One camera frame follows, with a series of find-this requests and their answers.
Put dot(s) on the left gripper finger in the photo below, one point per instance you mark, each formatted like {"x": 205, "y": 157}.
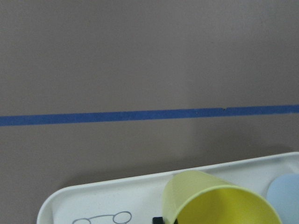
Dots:
{"x": 162, "y": 220}

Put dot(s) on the cream plastic tray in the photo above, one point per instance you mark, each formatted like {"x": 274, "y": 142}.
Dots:
{"x": 136, "y": 200}

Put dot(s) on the light blue cup near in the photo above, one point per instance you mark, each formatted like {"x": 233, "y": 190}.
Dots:
{"x": 283, "y": 195}

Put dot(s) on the yellow plastic cup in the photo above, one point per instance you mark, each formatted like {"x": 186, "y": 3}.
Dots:
{"x": 194, "y": 197}

